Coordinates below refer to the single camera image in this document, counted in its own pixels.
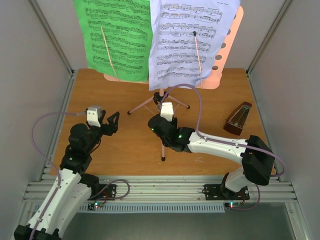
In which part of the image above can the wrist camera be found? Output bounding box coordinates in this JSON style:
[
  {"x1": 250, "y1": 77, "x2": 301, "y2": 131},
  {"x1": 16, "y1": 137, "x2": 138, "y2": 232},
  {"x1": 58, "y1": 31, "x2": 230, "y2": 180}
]
[
  {"x1": 86, "y1": 105, "x2": 102, "y2": 128},
  {"x1": 159, "y1": 102, "x2": 174, "y2": 115}
]

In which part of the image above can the blue sheet music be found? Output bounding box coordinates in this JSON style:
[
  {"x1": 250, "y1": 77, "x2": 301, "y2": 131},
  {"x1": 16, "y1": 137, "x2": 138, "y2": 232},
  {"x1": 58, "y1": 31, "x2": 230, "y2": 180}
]
[{"x1": 147, "y1": 0, "x2": 242, "y2": 91}]

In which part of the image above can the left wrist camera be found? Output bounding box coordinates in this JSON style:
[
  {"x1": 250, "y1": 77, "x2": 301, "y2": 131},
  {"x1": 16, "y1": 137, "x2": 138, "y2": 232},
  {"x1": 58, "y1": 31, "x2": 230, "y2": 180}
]
[{"x1": 86, "y1": 105, "x2": 102, "y2": 128}]

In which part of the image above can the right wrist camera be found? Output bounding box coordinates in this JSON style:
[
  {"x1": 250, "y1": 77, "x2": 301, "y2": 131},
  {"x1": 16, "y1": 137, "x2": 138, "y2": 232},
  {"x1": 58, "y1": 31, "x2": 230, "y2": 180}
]
[{"x1": 159, "y1": 102, "x2": 174, "y2": 115}]

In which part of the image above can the grey slotted cable duct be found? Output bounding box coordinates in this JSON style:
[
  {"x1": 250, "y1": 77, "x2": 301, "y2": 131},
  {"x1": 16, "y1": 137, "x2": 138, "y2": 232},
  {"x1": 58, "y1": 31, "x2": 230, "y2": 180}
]
[{"x1": 78, "y1": 202, "x2": 225, "y2": 214}]

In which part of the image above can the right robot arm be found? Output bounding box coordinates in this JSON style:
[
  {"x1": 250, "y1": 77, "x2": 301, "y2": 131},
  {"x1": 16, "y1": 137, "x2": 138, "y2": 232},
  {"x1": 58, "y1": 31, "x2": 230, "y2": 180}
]
[{"x1": 147, "y1": 114, "x2": 275, "y2": 199}]

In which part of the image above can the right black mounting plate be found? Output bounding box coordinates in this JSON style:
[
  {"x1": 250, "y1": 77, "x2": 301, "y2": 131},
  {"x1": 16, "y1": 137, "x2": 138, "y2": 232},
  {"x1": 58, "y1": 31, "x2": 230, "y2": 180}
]
[{"x1": 202, "y1": 184, "x2": 226, "y2": 201}]

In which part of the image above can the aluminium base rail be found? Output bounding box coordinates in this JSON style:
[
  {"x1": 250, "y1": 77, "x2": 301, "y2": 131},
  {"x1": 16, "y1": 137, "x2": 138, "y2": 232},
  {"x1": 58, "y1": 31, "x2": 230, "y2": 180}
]
[{"x1": 22, "y1": 174, "x2": 298, "y2": 203}]

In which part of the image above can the purple cable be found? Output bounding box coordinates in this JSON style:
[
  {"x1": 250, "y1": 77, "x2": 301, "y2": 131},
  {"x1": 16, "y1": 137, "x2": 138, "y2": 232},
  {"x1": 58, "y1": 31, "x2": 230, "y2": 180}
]
[
  {"x1": 162, "y1": 83, "x2": 286, "y2": 177},
  {"x1": 28, "y1": 111, "x2": 88, "y2": 240}
]

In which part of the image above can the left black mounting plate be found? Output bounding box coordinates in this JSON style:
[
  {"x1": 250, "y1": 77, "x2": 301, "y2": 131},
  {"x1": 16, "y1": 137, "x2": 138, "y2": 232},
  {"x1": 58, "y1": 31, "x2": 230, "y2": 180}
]
[{"x1": 97, "y1": 184, "x2": 117, "y2": 201}]

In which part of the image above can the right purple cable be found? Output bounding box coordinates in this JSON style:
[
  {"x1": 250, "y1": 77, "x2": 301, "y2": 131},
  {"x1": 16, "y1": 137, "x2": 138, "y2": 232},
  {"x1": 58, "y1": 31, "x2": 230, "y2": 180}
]
[{"x1": 162, "y1": 83, "x2": 286, "y2": 177}]

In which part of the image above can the black mounting plate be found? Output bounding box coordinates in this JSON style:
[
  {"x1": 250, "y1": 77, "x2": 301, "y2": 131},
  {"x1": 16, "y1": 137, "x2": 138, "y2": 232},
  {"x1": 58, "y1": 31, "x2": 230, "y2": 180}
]
[
  {"x1": 202, "y1": 184, "x2": 226, "y2": 201},
  {"x1": 97, "y1": 184, "x2": 117, "y2": 201}
]

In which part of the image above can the pink music stand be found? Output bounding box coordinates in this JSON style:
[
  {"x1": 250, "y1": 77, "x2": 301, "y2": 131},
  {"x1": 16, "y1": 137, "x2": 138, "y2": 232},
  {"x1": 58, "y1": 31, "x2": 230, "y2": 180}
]
[{"x1": 102, "y1": 4, "x2": 245, "y2": 162}]

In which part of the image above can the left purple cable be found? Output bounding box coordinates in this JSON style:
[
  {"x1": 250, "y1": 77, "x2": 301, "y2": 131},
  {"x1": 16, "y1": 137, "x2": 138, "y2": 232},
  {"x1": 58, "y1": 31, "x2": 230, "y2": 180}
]
[{"x1": 28, "y1": 111, "x2": 88, "y2": 240}]

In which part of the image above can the brown wooden metronome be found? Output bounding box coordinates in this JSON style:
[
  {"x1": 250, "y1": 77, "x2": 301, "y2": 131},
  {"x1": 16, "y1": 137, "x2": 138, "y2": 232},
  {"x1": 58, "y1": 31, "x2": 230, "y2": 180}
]
[{"x1": 223, "y1": 101, "x2": 252, "y2": 136}]

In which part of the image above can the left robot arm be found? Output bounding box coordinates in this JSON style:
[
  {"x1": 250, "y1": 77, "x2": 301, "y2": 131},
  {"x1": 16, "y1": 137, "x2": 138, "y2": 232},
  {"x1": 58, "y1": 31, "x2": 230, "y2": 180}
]
[{"x1": 13, "y1": 106, "x2": 120, "y2": 240}]

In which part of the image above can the green sheet music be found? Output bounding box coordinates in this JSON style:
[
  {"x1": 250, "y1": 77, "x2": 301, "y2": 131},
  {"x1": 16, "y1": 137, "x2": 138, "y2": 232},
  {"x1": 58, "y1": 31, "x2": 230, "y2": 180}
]
[{"x1": 73, "y1": 0, "x2": 153, "y2": 82}]

